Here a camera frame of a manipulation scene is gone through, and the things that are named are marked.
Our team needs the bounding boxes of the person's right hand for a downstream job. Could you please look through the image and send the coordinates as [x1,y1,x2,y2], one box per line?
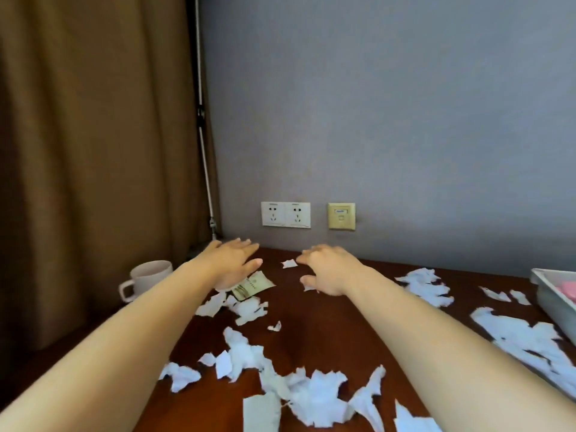
[297,244,375,297]

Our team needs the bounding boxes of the person's left hand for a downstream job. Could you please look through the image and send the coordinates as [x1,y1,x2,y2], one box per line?
[193,238,264,293]

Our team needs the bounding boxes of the person's right forearm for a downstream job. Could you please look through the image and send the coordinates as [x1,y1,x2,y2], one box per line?
[346,266,576,432]

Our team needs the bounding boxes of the person's left forearm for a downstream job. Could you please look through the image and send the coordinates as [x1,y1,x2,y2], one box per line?
[0,259,221,432]

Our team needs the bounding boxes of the green paper packet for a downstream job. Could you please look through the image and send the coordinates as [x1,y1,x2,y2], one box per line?
[230,271,276,302]

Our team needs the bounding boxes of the white mug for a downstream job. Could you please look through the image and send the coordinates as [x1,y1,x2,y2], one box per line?
[118,260,174,304]

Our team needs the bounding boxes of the scattered torn white paper scraps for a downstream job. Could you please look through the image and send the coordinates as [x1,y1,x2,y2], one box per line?
[157,258,576,432]

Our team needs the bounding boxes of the brown curtain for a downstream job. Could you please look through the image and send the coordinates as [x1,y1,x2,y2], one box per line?
[0,0,222,356]

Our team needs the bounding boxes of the grey plastic tray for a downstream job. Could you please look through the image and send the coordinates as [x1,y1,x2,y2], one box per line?
[529,268,576,347]

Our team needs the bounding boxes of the pink item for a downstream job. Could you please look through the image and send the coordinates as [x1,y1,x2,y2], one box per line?
[555,280,576,305]

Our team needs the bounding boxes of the white wall power socket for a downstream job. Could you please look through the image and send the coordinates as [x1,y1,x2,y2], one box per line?
[286,202,311,229]
[261,202,287,228]

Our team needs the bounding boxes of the beige wall network socket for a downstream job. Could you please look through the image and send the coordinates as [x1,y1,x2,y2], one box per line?
[328,202,356,231]

